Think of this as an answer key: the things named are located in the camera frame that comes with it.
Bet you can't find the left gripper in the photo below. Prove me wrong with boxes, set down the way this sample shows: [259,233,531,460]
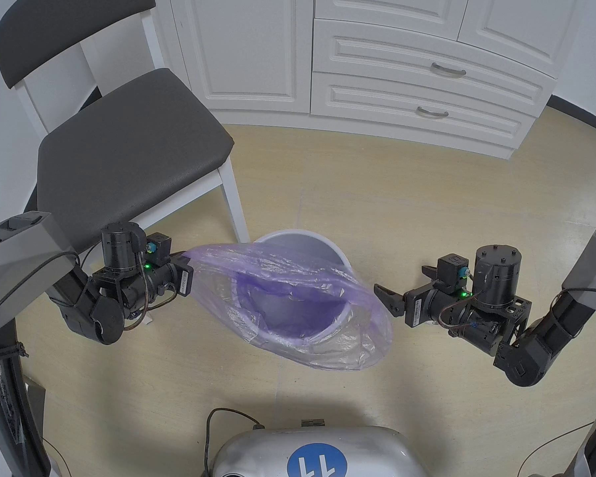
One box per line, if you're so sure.
[122,259,195,314]

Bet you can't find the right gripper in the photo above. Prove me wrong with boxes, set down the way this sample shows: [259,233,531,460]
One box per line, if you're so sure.
[374,265,470,329]

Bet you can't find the purple plastic bag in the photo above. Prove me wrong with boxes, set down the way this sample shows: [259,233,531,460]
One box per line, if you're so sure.
[184,243,394,372]

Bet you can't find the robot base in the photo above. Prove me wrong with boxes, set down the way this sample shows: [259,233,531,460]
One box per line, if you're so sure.
[214,418,428,477]

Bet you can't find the white trash bin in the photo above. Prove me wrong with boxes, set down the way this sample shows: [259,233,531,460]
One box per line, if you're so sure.
[233,231,353,347]

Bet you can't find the white chair grey cushions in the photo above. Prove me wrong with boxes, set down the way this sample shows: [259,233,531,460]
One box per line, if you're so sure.
[0,0,251,326]

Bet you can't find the white wardrobe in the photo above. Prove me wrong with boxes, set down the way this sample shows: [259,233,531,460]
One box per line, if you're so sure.
[151,0,591,162]

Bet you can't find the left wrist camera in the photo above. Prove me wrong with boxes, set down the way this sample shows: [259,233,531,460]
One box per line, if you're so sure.
[146,234,173,259]

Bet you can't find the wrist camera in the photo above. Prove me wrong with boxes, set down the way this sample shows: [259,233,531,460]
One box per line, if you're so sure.
[436,254,470,287]
[146,234,173,259]

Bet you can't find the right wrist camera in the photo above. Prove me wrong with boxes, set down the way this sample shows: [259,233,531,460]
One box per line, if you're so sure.
[436,254,470,287]

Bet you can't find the black cable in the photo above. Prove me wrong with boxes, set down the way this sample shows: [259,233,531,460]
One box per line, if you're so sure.
[519,423,594,477]
[205,408,265,477]

